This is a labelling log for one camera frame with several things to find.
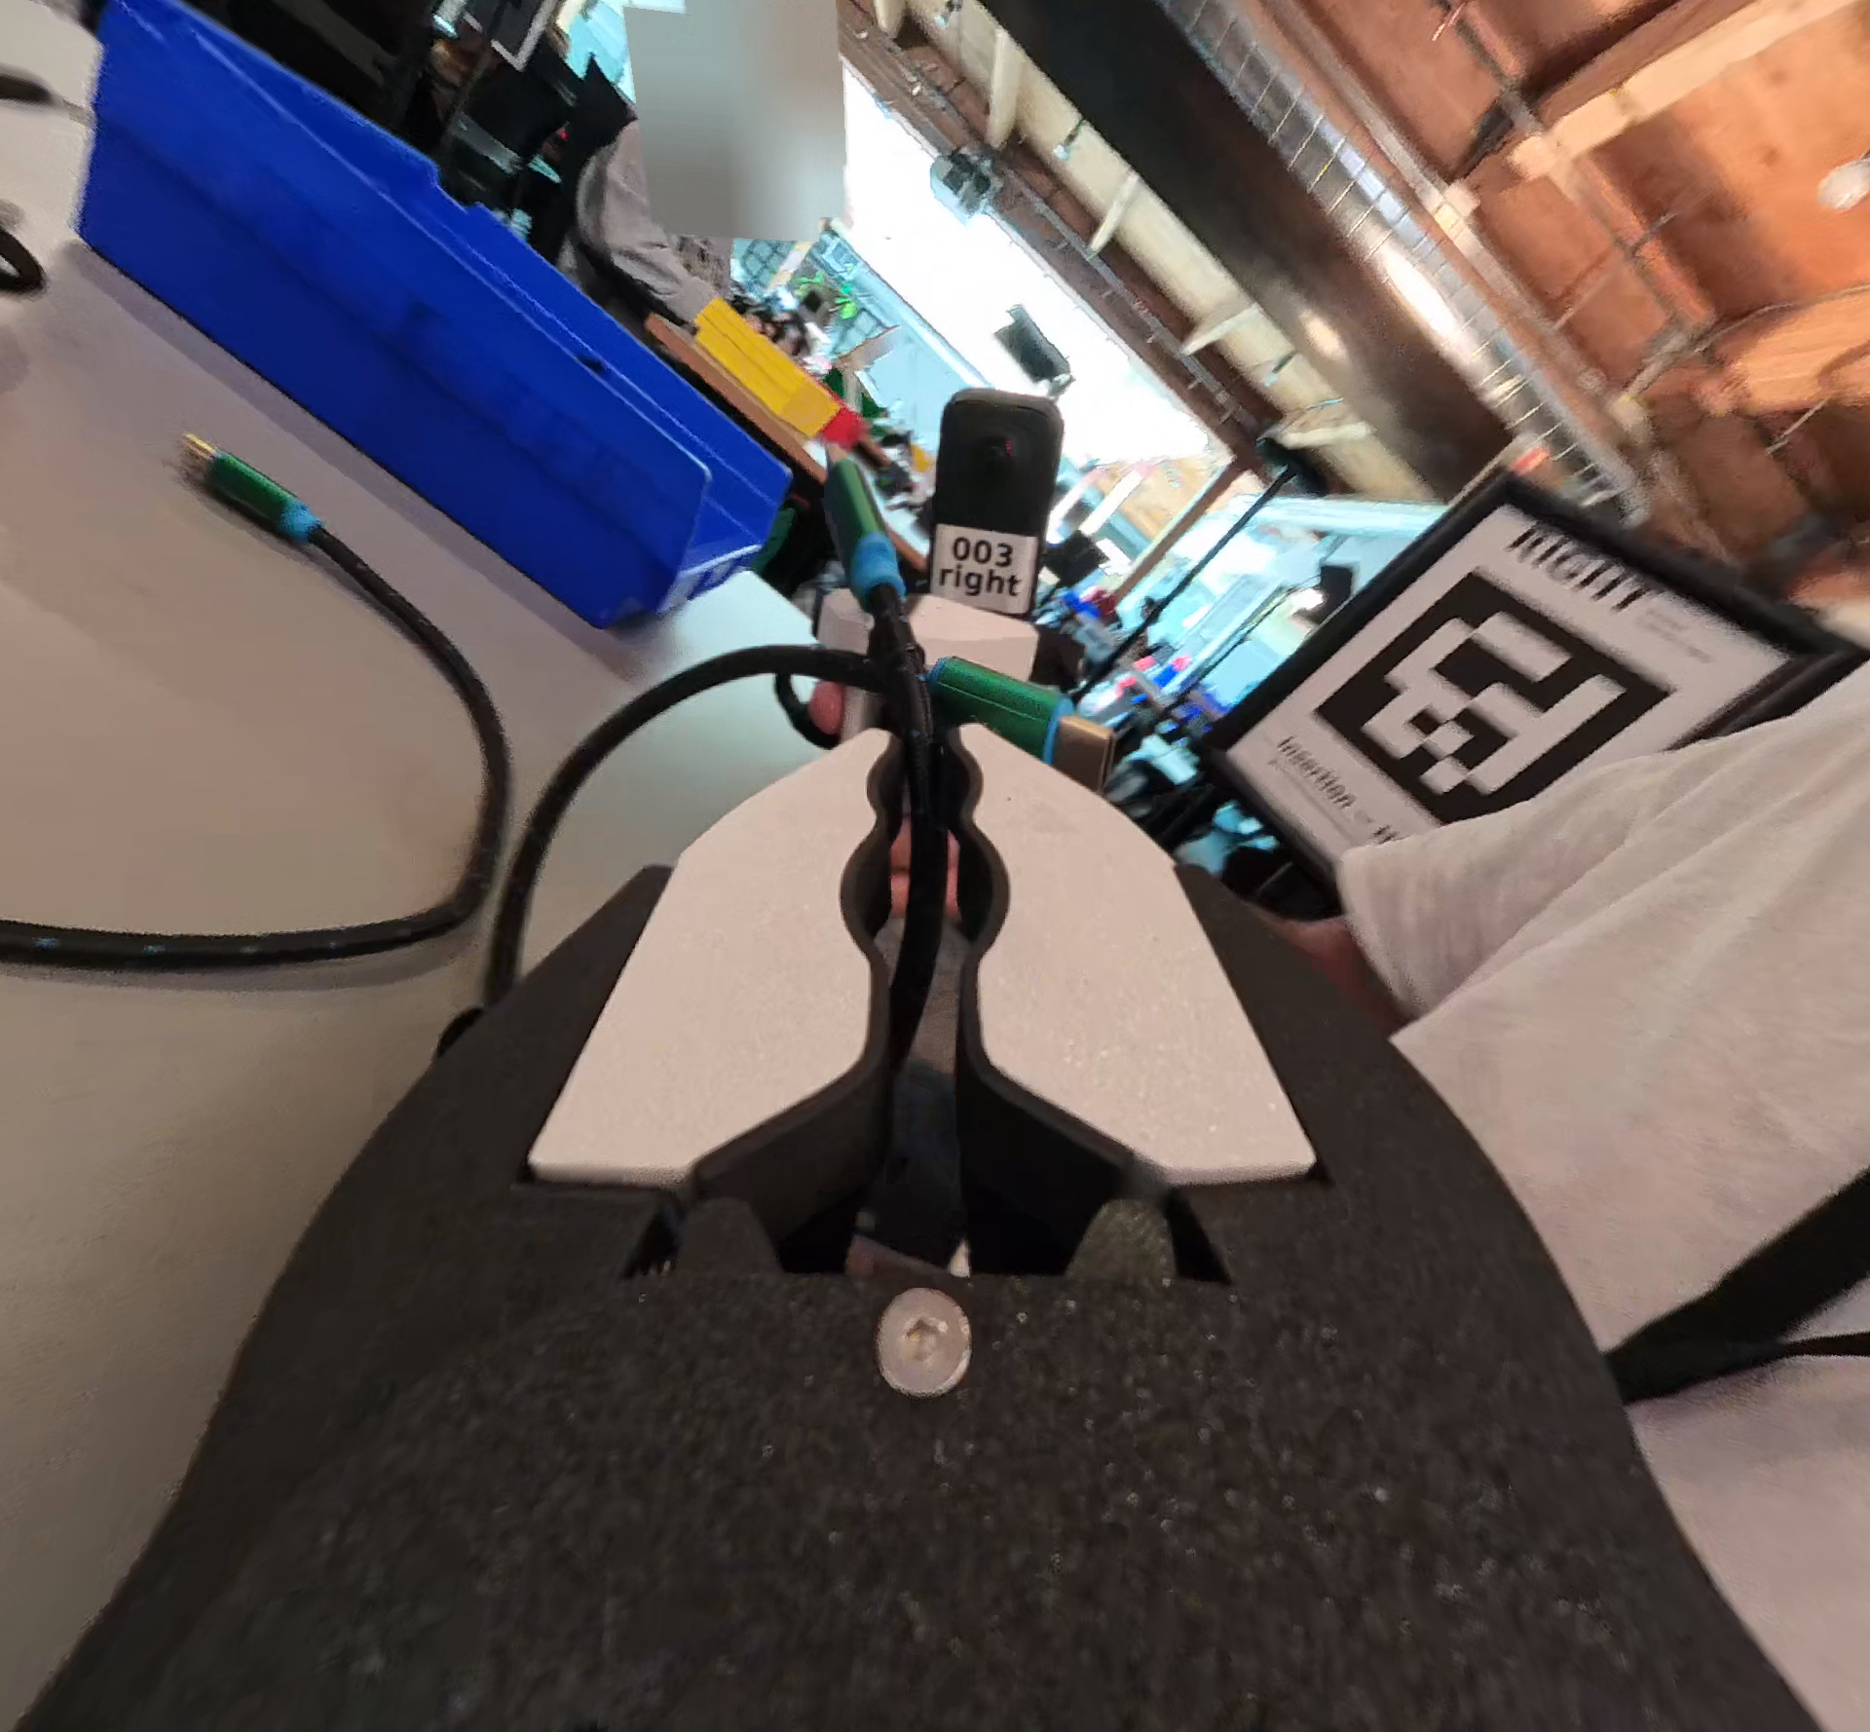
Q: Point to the black framed marker sign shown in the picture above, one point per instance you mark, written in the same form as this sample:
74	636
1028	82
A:
1491	708
523	8

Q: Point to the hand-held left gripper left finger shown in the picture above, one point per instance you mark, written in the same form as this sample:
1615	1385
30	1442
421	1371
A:
717	1001

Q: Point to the black mounted monitor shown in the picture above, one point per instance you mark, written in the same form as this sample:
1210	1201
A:
1034	351

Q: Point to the person's right hand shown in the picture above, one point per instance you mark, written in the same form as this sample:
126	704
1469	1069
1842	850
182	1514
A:
836	712

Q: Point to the yellow storage box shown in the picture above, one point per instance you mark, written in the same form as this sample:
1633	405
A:
759	365

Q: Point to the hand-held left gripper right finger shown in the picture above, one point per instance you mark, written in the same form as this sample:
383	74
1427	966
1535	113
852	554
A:
1126	1015

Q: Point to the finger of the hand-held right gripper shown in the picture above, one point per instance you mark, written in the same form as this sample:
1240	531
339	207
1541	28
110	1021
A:
976	632
850	650

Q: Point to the person's white shirt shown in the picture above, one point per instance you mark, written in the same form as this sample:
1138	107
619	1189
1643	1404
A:
1681	958

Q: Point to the blue plastic bin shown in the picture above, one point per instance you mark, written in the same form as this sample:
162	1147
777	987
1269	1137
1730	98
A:
365	299

